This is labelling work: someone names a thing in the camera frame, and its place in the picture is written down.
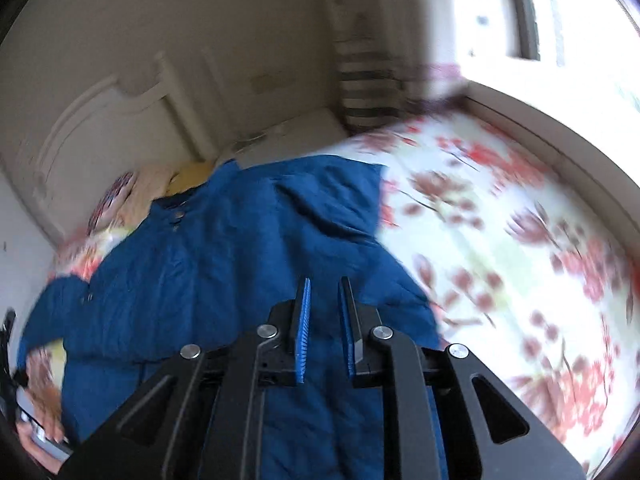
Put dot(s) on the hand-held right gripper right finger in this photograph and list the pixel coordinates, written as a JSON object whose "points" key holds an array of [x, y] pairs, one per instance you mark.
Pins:
{"points": [[347, 340]]}

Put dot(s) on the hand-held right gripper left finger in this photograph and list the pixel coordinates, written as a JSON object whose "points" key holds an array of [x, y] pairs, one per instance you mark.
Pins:
{"points": [[301, 340]]}

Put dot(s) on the blue padded jacket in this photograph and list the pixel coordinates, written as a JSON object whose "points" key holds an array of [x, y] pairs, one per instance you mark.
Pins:
{"points": [[225, 260]]}

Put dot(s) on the person's left hand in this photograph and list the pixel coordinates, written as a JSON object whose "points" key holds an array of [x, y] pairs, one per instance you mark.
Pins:
{"points": [[47, 461]]}

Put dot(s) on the floral bed sheet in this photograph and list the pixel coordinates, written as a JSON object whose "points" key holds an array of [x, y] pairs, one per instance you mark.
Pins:
{"points": [[500, 285]]}

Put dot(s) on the purple patterned pillow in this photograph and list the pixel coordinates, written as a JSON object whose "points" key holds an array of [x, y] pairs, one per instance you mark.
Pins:
{"points": [[111, 200]]}

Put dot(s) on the yellow cloth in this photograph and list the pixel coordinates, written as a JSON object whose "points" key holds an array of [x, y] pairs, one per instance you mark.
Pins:
{"points": [[192, 177]]}

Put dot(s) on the white nightstand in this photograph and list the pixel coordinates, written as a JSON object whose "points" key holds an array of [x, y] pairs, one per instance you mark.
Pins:
{"points": [[300, 135]]}

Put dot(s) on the cream pillow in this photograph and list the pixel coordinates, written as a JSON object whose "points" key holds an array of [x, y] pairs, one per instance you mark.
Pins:
{"points": [[147, 192]]}

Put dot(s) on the white wooden headboard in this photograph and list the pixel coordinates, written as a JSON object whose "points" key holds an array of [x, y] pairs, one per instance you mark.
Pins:
{"points": [[100, 125]]}

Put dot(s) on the striped patterned curtain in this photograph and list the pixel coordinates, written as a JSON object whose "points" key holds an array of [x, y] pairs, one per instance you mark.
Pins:
{"points": [[367, 85]]}

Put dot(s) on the window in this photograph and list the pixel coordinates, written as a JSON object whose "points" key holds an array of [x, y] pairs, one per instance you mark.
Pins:
{"points": [[560, 10]]}

